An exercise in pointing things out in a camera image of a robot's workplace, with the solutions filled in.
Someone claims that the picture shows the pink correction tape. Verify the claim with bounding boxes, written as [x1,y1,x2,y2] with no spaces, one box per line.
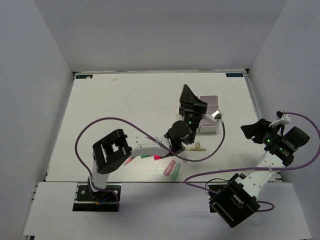
[163,159,176,177]

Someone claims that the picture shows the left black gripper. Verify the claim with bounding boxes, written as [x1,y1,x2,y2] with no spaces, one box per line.
[178,84,207,144]

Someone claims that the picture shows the pink capped black marker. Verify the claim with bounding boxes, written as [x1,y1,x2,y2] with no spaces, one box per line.
[153,155,165,161]

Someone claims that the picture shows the white divided container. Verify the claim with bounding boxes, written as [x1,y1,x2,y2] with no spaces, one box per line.
[199,95,220,134]
[180,112,202,134]

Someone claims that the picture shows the green correction tape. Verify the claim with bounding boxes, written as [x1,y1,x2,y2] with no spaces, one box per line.
[170,163,181,182]

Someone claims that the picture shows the left blue table label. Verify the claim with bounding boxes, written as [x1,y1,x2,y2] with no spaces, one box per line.
[75,74,93,79]

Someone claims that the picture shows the orange pen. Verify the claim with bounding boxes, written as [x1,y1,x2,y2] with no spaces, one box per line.
[123,157,133,166]

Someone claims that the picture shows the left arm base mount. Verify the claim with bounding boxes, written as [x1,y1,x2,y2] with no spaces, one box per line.
[72,183,122,213]

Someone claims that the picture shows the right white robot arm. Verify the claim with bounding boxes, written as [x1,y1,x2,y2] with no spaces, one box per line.
[209,114,310,228]

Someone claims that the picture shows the left white divided container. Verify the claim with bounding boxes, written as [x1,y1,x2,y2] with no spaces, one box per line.
[180,112,202,134]

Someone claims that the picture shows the right white divided container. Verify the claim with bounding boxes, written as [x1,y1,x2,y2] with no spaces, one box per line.
[199,95,220,134]

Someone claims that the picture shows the yellow highlighter pen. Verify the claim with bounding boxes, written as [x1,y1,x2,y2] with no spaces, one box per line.
[185,147,207,152]

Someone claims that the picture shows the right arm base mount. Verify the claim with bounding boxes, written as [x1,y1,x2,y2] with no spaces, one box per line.
[208,180,241,216]

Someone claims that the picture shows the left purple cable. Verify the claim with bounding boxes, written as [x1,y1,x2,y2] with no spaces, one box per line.
[74,116,226,212]

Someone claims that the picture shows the blue table label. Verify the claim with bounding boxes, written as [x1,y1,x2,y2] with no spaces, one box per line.
[75,74,93,79]
[225,72,244,78]

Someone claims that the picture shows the right blue table label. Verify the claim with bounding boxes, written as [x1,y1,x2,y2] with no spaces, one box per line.
[225,72,244,78]

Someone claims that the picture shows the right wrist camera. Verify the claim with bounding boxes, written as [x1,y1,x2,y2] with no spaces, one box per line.
[269,110,291,128]

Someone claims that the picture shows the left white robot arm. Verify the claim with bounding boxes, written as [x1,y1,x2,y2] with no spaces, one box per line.
[88,84,208,200]

